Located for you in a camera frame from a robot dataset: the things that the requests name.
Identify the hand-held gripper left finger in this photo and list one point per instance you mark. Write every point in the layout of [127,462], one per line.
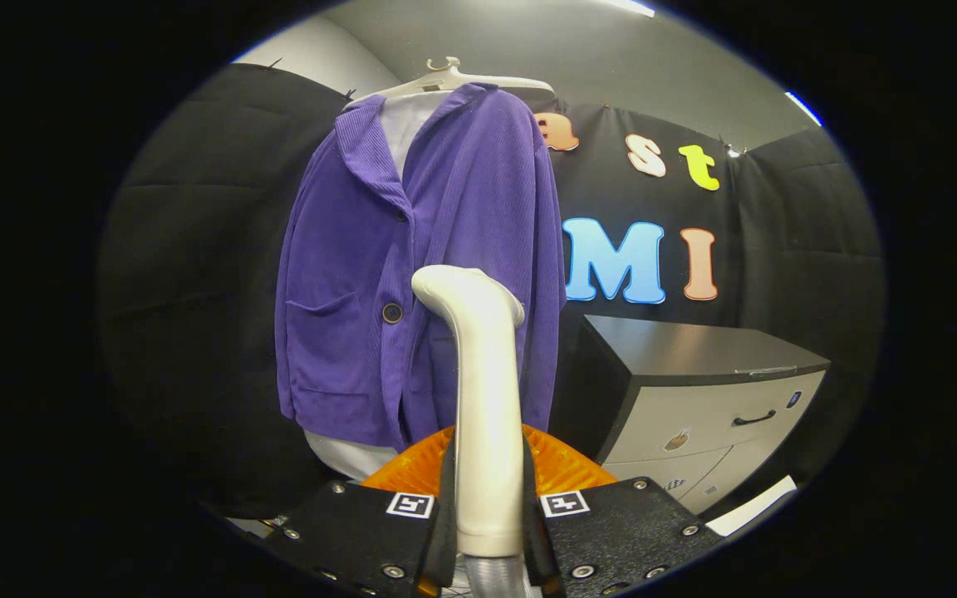
[362,531]

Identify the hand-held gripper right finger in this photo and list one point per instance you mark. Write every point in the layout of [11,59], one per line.
[620,531]

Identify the white garment steamer head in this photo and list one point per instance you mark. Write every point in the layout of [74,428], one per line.
[487,399]

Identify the purple jacket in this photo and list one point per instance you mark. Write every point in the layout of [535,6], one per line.
[345,249]

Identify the white clothes hanger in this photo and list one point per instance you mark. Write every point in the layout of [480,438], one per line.
[445,80]

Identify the white paper sheet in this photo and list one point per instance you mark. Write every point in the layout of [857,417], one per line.
[748,508]

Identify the grey cabinet with dark top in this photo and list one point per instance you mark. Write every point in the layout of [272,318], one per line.
[694,415]

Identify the plain black curtain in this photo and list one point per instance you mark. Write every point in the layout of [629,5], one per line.
[196,249]
[811,249]

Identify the black backdrop cloth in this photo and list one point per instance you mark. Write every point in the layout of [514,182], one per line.
[611,183]

